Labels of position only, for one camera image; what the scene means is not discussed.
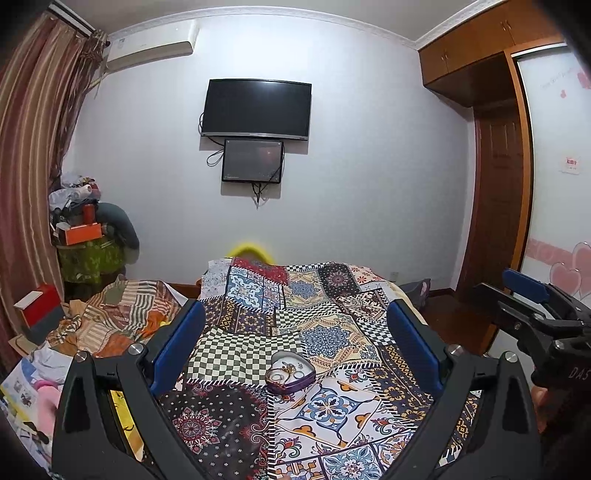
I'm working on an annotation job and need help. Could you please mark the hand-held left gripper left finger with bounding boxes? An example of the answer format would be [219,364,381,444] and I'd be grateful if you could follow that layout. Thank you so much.
[51,299,206,480]

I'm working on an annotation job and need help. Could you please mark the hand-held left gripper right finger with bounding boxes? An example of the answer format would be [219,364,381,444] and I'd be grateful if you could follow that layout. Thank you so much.
[388,300,544,480]

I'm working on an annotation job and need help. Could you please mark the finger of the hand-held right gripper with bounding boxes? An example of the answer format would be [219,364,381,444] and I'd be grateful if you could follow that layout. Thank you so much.
[475,283,556,343]
[502,269,583,320]

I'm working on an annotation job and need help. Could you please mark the purple heart-shaped tin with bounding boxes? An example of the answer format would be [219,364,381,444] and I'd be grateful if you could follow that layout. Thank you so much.
[265,352,317,396]

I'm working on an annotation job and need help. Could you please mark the person's right forearm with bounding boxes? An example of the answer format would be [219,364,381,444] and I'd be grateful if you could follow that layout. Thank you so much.
[541,397,591,480]

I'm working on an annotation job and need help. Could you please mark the person's right hand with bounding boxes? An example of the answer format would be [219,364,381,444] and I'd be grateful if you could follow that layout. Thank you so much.
[531,387,553,433]

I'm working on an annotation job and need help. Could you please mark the dark pillow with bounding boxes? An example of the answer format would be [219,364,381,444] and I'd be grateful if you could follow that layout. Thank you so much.
[401,278,433,309]

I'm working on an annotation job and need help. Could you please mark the striped orange cloth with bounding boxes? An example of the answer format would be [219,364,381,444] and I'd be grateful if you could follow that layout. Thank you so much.
[55,276,197,359]

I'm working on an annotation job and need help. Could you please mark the white wardrobe door pink hearts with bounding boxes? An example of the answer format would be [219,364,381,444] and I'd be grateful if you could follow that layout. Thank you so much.
[510,44,591,301]

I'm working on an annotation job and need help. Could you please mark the brown wooden door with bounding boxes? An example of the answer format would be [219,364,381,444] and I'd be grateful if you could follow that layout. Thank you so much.
[461,104,528,304]

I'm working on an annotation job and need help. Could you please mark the patchwork patterned blanket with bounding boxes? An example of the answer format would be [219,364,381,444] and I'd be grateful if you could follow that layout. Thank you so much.
[157,258,485,480]

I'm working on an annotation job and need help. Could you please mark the yellow bed sheet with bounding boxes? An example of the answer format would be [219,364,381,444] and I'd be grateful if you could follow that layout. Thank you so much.
[110,391,140,459]

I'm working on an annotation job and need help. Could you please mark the yellow cushion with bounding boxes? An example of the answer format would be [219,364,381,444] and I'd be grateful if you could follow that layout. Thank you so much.
[226,240,274,267]

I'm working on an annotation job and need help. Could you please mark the green patterned cloth bundle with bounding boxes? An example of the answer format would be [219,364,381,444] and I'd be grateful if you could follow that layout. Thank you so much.
[57,235,128,288]

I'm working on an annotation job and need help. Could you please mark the dark grey bundle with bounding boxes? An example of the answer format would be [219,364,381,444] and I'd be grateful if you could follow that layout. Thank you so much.
[99,202,141,267]

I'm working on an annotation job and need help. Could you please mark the white cloth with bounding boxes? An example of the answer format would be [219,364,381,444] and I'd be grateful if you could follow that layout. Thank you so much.
[28,342,71,385]

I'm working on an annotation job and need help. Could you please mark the pink cloth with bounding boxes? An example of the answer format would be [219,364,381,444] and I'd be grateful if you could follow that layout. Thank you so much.
[30,378,68,431]

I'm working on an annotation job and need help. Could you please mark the red and white box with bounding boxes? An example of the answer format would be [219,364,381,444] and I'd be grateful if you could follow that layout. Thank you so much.
[13,283,66,334]

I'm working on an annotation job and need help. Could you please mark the orange box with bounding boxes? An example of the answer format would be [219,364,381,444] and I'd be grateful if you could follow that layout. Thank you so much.
[64,223,103,247]

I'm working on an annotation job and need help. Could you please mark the printed paper sheets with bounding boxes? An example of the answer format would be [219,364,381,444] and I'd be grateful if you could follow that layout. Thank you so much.
[0,362,43,418]

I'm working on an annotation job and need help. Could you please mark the clear plastic bag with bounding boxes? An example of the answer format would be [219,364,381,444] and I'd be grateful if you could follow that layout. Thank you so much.
[48,173,85,219]

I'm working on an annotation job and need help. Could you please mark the brown striped curtain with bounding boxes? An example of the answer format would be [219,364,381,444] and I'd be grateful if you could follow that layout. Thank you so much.
[0,13,101,354]

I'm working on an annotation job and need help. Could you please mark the wooden overhead cabinet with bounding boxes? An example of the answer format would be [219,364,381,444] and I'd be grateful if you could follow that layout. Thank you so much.
[419,0,565,96]

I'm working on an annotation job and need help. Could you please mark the white air conditioner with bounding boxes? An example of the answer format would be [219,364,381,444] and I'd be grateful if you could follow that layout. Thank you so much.
[103,20,195,73]

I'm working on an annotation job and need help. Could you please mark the black television cable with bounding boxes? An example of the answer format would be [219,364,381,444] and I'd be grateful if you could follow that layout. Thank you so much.
[199,111,228,168]

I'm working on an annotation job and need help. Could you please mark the small black wall monitor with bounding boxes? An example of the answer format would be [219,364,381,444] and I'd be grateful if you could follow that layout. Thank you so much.
[221,138,284,184]

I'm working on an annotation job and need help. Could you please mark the black wall television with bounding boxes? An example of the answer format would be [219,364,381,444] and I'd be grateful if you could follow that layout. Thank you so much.
[202,79,311,141]

